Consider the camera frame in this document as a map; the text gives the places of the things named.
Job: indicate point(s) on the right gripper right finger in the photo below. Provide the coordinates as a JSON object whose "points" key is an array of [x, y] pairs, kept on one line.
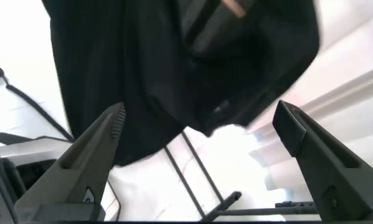
{"points": [[335, 174]]}

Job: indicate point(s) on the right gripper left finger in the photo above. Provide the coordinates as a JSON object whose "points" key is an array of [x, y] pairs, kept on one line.
{"points": [[80, 168]]}

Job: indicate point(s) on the black garment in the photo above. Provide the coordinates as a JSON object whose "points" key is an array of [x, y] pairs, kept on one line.
{"points": [[127, 62]]}

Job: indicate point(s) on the pink clothes hanger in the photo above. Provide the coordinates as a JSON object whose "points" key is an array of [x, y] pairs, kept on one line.
{"points": [[234, 7]]}

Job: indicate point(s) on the black clothes rack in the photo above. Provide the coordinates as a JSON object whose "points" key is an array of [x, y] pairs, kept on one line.
{"points": [[186, 180]]}

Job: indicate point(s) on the white curtain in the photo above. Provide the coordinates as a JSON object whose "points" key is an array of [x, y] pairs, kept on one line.
{"points": [[345, 77]]}

